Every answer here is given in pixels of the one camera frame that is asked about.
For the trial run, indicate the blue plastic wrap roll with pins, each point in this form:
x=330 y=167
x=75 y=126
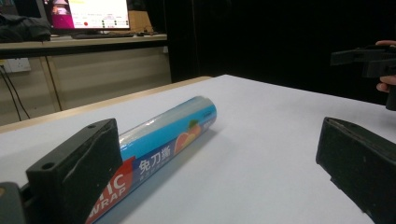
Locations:
x=162 y=137

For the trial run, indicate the wooden desk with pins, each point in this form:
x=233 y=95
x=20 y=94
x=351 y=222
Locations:
x=84 y=62

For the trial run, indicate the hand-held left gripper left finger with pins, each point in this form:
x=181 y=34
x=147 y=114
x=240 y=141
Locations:
x=74 y=174

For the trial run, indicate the dark cloth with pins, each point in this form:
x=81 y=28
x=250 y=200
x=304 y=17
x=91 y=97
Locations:
x=23 y=28

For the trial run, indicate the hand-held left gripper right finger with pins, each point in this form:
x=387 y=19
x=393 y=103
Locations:
x=358 y=165

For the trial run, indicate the cardboard box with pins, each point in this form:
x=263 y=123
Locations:
x=140 y=21

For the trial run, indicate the white wall socket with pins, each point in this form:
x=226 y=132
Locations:
x=17 y=64

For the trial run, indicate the computer monitor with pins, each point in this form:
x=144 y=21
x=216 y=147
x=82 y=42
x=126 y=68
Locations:
x=90 y=15

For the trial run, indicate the black keyboard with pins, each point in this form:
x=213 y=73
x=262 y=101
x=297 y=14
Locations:
x=102 y=35

